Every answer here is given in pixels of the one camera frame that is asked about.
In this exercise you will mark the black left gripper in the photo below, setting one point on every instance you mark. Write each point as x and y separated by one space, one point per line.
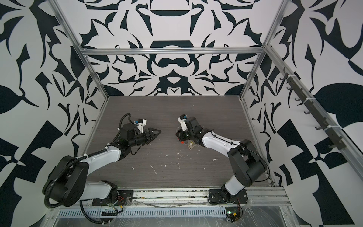
148 139

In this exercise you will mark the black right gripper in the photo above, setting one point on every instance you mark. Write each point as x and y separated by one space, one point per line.
181 137

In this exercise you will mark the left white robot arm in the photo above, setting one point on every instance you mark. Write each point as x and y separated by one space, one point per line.
67 184

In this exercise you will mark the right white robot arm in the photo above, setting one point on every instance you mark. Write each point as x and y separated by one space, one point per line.
246 163

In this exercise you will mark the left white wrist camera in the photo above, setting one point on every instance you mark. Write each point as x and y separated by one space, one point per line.
140 124

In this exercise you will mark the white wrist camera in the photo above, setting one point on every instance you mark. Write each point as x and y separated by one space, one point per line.
182 120
140 124

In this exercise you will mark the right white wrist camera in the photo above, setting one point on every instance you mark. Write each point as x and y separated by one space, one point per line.
182 120

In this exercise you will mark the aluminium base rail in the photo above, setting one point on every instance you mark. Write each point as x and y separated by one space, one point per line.
274 196

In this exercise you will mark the white slotted cable duct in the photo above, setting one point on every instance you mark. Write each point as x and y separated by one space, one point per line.
168 212

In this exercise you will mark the black wall hook rack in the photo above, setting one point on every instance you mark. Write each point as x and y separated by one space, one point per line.
316 110

